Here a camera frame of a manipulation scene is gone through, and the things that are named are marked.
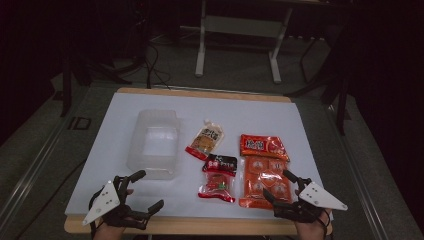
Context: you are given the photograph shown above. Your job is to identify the white metal desk frame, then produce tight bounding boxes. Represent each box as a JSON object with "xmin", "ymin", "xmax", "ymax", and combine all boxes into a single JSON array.
[{"xmin": 194, "ymin": 0, "xmax": 294, "ymax": 84}]

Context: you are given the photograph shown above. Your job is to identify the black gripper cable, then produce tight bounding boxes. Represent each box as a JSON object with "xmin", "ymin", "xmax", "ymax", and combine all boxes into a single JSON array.
[
  {"xmin": 319, "ymin": 209, "xmax": 332, "ymax": 240},
  {"xmin": 87, "ymin": 188, "xmax": 105, "ymax": 240}
]

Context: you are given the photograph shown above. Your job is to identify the red and black snack packet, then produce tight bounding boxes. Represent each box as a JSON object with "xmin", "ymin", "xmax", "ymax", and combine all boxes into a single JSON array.
[{"xmin": 197, "ymin": 153, "xmax": 238, "ymax": 204}]

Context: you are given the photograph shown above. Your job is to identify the tan sauce pouch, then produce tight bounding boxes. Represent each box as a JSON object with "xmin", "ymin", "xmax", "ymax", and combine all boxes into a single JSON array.
[{"xmin": 184, "ymin": 118, "xmax": 225, "ymax": 162}]

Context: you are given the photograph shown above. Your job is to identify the large orange snack packet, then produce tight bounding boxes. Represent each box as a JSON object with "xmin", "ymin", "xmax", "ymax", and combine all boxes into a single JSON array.
[{"xmin": 238, "ymin": 133, "xmax": 294, "ymax": 210}]

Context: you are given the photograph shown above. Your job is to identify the dark chair legs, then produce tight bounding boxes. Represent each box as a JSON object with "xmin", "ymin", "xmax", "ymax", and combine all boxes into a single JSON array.
[{"xmin": 286, "ymin": 33, "xmax": 354, "ymax": 136}]

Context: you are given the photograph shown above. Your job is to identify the metal floor rail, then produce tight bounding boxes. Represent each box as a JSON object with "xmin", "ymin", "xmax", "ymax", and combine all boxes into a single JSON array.
[
  {"xmin": 324, "ymin": 103, "xmax": 391, "ymax": 240},
  {"xmin": 0, "ymin": 109, "xmax": 73, "ymax": 231}
]

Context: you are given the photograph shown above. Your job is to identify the person's left hand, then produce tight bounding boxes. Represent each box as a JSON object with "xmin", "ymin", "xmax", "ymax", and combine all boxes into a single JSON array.
[{"xmin": 93, "ymin": 222, "xmax": 127, "ymax": 240}]

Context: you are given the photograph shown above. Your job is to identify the person's right hand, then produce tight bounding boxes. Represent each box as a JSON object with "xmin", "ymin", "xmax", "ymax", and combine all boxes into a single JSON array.
[{"xmin": 294, "ymin": 209, "xmax": 334, "ymax": 240}]

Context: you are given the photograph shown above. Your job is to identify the black floor cables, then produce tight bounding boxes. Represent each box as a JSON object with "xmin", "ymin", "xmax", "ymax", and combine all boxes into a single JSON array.
[{"xmin": 144, "ymin": 41, "xmax": 172, "ymax": 90}]

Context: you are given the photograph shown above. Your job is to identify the clear plastic container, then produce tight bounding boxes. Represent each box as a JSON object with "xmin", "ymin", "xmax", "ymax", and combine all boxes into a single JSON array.
[{"xmin": 125, "ymin": 109, "xmax": 183, "ymax": 181}]

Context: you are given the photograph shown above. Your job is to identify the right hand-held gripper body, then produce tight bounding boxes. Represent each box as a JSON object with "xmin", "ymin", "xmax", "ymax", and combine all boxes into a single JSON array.
[{"xmin": 271, "ymin": 177, "xmax": 349, "ymax": 224}]

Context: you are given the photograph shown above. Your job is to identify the white table mat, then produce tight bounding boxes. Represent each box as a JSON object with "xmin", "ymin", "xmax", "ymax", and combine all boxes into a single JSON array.
[{"xmin": 64, "ymin": 92, "xmax": 334, "ymax": 221}]

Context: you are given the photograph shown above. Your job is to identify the black stand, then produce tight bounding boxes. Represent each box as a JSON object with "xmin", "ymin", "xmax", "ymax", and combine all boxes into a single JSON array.
[{"xmin": 59, "ymin": 49, "xmax": 134, "ymax": 118}]

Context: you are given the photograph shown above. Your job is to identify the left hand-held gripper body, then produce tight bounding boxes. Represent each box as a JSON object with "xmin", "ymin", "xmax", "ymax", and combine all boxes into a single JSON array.
[{"xmin": 82, "ymin": 174, "xmax": 151, "ymax": 231}]

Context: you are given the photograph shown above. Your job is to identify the floor socket plate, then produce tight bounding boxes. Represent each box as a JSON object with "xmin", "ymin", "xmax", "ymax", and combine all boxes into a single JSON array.
[{"xmin": 68, "ymin": 116, "xmax": 92, "ymax": 131}]

